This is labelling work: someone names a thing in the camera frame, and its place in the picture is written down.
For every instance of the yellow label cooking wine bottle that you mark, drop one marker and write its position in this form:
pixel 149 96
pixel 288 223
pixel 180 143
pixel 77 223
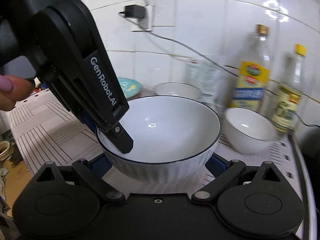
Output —
pixel 250 85

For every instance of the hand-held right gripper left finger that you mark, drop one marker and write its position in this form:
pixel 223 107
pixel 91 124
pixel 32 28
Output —
pixel 101 166

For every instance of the black plug-in charger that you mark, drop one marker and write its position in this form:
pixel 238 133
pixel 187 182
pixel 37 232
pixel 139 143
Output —
pixel 132 11

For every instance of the white plastic packet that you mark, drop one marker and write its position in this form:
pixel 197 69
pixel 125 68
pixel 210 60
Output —
pixel 202 80

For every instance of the blue fried egg plate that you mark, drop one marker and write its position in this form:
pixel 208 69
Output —
pixel 132 87

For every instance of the person's left hand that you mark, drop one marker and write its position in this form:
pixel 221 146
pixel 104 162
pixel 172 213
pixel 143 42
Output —
pixel 12 90

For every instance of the striped white tablecloth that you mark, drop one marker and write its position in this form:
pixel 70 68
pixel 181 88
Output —
pixel 50 135

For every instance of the clear vinegar bottle yellow cap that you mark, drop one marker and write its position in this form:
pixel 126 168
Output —
pixel 287 105

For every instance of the white bowl with dark rim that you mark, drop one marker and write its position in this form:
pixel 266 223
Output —
pixel 247 130
pixel 170 135
pixel 177 91

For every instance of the white wall outlet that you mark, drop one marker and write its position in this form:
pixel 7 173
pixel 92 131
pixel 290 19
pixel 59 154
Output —
pixel 147 17

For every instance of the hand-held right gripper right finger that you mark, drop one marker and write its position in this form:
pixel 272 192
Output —
pixel 217 166

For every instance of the dark cooking pot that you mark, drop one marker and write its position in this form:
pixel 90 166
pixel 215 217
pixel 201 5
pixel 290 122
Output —
pixel 311 167

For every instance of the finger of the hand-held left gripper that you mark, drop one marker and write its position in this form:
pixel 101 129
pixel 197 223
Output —
pixel 88 121
pixel 105 92

